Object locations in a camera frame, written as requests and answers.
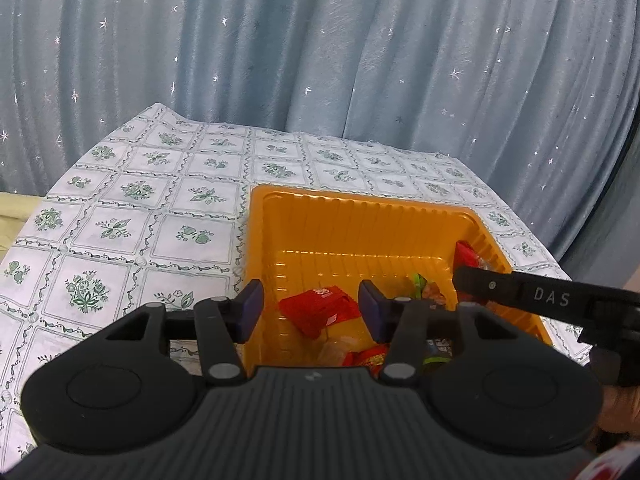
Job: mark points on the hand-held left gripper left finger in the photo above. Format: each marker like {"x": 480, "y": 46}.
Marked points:
{"x": 252, "y": 306}

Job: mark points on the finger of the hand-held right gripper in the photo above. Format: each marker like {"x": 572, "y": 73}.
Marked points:
{"x": 487, "y": 286}

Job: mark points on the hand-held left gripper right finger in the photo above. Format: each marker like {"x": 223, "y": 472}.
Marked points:
{"x": 372, "y": 310}

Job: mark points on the red snack packet brown label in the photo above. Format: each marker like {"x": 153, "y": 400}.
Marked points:
{"x": 467, "y": 255}

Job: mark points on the small red yellow snack packet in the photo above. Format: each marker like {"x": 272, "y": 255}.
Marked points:
{"x": 367, "y": 358}

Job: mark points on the red snack packet white logo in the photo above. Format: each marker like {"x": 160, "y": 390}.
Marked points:
{"x": 320, "y": 310}

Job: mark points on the orange snack packet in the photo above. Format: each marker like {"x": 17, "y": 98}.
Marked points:
{"x": 433, "y": 294}

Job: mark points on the orange plastic tray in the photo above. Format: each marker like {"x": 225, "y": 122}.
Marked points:
{"x": 360, "y": 230}

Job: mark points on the person's right hand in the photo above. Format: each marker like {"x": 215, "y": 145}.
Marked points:
{"x": 622, "y": 410}

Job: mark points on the red white patterned clothing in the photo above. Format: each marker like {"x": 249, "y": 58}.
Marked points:
{"x": 617, "y": 462}

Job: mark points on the floral checked tablecloth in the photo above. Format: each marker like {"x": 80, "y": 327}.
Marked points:
{"x": 125, "y": 230}

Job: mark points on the pale yellow sofa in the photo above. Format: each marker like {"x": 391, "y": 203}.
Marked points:
{"x": 15, "y": 220}

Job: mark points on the blue star-patterned curtain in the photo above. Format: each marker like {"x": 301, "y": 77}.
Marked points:
{"x": 320, "y": 45}

